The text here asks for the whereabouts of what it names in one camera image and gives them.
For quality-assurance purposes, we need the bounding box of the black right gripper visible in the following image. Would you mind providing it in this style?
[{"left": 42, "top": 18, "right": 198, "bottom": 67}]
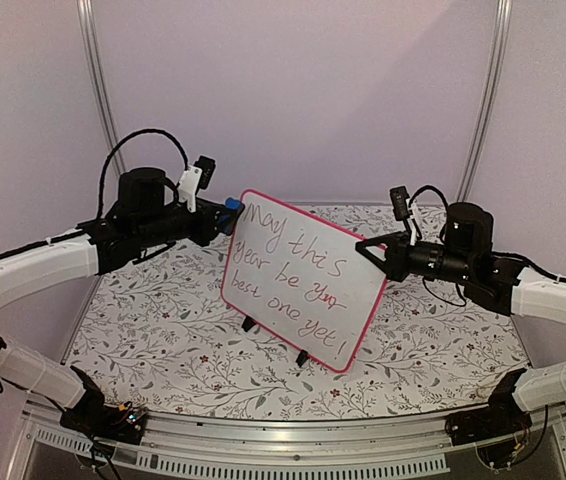
[{"left": 355, "top": 231, "right": 473, "bottom": 286}]

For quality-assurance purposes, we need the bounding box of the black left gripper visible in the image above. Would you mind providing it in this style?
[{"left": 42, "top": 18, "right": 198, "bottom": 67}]
[{"left": 137, "top": 198, "right": 237, "bottom": 249}]

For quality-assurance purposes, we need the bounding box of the blue whiteboard eraser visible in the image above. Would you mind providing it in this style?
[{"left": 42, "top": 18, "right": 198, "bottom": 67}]
[{"left": 225, "top": 197, "right": 244, "bottom": 214}]

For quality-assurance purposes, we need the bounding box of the pink framed whiteboard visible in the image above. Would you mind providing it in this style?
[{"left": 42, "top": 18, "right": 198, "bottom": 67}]
[{"left": 221, "top": 189, "right": 387, "bottom": 373}]

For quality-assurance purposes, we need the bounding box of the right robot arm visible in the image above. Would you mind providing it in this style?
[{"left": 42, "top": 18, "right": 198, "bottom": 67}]
[{"left": 355, "top": 202, "right": 566, "bottom": 445}]

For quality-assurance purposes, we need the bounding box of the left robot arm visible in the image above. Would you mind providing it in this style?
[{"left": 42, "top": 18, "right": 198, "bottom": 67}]
[{"left": 0, "top": 166, "right": 244, "bottom": 443}]

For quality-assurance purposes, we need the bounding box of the black stand foot left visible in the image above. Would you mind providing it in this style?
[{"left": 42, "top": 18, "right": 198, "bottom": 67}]
[{"left": 241, "top": 316, "right": 258, "bottom": 332}]

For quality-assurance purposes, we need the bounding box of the floral table mat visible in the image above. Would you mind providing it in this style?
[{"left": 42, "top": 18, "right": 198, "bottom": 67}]
[{"left": 65, "top": 206, "right": 529, "bottom": 421}]

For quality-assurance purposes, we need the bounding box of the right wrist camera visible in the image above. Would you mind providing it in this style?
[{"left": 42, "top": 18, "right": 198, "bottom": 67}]
[{"left": 388, "top": 186, "right": 423, "bottom": 246}]

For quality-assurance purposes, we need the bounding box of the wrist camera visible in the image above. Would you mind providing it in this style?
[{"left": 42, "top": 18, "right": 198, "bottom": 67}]
[
  {"left": 388, "top": 186, "right": 423, "bottom": 246},
  {"left": 177, "top": 156, "right": 216, "bottom": 213}
]

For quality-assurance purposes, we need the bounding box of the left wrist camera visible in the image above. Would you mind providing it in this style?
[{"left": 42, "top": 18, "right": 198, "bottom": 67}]
[{"left": 177, "top": 156, "right": 216, "bottom": 213}]

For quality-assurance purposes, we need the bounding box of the right black cable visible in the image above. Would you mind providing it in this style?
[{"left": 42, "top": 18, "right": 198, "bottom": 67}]
[{"left": 410, "top": 184, "right": 469, "bottom": 307}]

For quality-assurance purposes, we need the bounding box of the left black sleeved cable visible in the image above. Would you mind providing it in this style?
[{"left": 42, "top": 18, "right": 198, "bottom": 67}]
[{"left": 95, "top": 128, "right": 192, "bottom": 221}]

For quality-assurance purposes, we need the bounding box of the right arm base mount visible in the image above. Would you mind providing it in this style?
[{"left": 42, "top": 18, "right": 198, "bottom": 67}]
[{"left": 445, "top": 406, "right": 532, "bottom": 471}]

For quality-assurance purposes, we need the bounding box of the front aluminium rail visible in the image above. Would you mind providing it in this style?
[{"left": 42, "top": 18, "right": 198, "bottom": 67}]
[{"left": 11, "top": 407, "right": 566, "bottom": 479}]

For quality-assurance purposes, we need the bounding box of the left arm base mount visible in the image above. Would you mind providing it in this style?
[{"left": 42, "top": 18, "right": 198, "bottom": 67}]
[{"left": 60, "top": 395, "right": 148, "bottom": 445}]

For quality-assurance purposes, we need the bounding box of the left aluminium frame post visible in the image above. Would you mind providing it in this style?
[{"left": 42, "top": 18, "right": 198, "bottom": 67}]
[{"left": 76, "top": 0, "right": 119, "bottom": 149}]

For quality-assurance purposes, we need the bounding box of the aluminium frame post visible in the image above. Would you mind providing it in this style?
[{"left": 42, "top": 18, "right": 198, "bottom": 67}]
[
  {"left": 76, "top": 0, "right": 119, "bottom": 149},
  {"left": 456, "top": 0, "right": 513, "bottom": 201}
]

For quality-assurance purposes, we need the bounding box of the right aluminium frame post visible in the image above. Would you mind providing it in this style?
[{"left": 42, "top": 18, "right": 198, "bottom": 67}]
[{"left": 456, "top": 0, "right": 513, "bottom": 201}]

